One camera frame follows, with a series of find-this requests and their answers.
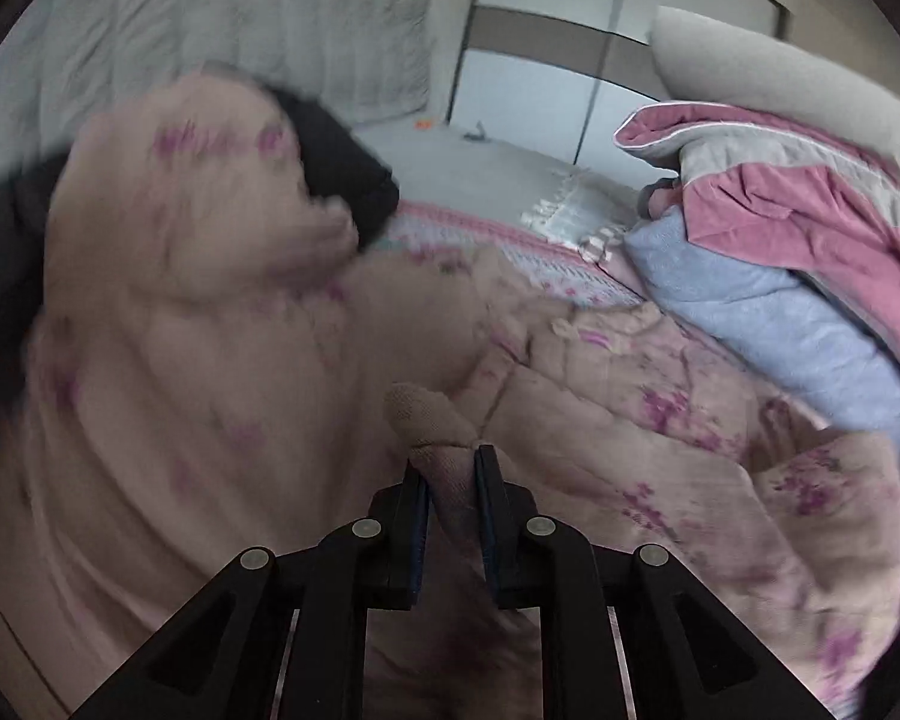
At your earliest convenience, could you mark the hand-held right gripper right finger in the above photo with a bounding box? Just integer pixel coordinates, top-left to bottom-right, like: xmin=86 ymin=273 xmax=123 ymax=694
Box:
xmin=474 ymin=445 xmax=833 ymax=720

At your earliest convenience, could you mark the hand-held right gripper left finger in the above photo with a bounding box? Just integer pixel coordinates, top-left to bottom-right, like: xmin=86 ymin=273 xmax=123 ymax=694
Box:
xmin=71 ymin=460 xmax=431 ymax=720

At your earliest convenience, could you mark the pink floral garment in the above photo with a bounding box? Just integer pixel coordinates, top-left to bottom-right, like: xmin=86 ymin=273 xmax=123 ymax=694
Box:
xmin=0 ymin=71 xmax=900 ymax=720

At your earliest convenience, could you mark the white fringed blanket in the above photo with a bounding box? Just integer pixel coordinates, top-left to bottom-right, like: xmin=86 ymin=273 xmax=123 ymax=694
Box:
xmin=520 ymin=169 xmax=650 ymax=263

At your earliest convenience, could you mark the light blue blanket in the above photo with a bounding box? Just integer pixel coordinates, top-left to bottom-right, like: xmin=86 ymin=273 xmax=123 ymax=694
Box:
xmin=624 ymin=206 xmax=900 ymax=458

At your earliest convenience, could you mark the grey bed sheet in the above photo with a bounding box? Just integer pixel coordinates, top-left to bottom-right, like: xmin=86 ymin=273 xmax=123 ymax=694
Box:
xmin=349 ymin=118 xmax=650 ymax=245

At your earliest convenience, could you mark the dark cloth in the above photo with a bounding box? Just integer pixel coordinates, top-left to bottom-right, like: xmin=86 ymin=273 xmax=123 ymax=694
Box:
xmin=266 ymin=81 xmax=401 ymax=250

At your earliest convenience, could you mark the pink grey quilt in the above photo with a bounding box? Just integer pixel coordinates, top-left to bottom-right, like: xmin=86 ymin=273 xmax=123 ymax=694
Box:
xmin=615 ymin=103 xmax=900 ymax=421

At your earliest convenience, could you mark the white grey wardrobe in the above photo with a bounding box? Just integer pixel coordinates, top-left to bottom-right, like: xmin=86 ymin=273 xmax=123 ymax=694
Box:
xmin=445 ymin=0 xmax=790 ymax=166

